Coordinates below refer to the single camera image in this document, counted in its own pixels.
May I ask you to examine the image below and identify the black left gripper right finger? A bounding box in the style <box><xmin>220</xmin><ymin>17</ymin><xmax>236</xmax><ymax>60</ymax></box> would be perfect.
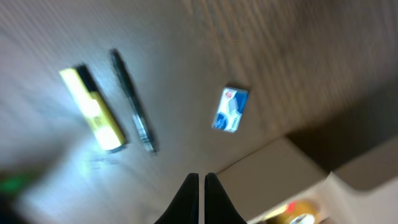
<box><xmin>204</xmin><ymin>173</ymin><xmax>246</xmax><ymax>224</ymax></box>

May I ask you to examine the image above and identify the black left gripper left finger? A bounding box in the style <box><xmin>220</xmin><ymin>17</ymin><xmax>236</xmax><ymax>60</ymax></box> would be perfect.
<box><xmin>155</xmin><ymin>173</ymin><xmax>199</xmax><ymax>224</ymax></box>

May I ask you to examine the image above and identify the yellow tape roll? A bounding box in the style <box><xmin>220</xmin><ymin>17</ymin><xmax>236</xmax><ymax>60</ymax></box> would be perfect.
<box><xmin>264</xmin><ymin>199</ymin><xmax>320</xmax><ymax>224</ymax></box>

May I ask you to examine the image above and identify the brown cardboard box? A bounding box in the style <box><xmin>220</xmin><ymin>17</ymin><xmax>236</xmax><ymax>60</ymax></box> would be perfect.
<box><xmin>217</xmin><ymin>138</ymin><xmax>397</xmax><ymax>223</ymax></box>

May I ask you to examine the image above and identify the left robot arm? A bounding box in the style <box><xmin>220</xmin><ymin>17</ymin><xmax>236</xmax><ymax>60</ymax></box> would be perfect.
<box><xmin>1</xmin><ymin>172</ymin><xmax>246</xmax><ymax>224</ymax></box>

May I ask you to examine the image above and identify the blue white eraser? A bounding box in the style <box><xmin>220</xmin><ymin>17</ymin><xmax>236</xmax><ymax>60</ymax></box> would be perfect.
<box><xmin>212</xmin><ymin>86</ymin><xmax>249</xmax><ymax>133</ymax></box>

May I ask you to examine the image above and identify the yellow highlighter marker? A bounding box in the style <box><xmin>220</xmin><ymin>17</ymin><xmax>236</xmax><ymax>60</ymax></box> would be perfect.
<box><xmin>59</xmin><ymin>64</ymin><xmax>127</xmax><ymax>152</ymax></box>

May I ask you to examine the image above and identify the black pen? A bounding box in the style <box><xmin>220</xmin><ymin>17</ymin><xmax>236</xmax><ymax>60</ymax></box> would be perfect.
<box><xmin>109</xmin><ymin>49</ymin><xmax>159</xmax><ymax>154</ymax></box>

